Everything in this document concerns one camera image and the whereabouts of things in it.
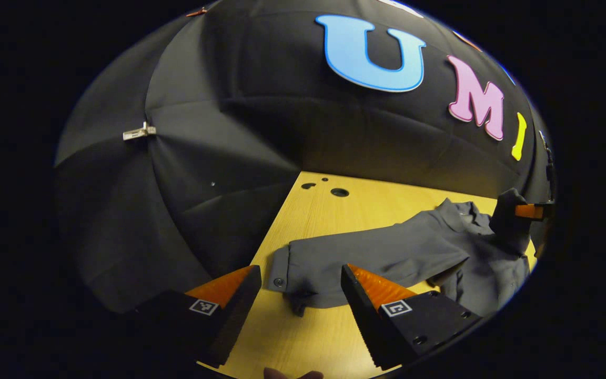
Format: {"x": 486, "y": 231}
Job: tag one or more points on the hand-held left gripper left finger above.
{"x": 240, "y": 316}

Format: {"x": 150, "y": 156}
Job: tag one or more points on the reddish cloth clip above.
{"x": 196, "y": 11}

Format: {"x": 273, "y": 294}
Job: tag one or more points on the silver cloth clip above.
{"x": 139, "y": 131}

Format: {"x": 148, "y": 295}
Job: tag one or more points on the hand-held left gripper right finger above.
{"x": 366, "y": 321}

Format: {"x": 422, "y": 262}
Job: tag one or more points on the grey button shirt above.
{"x": 387, "y": 252}

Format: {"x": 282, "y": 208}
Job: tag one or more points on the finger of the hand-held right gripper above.
{"x": 529, "y": 211}

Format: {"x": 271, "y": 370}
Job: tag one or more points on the black backdrop cloth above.
{"x": 229, "y": 131}

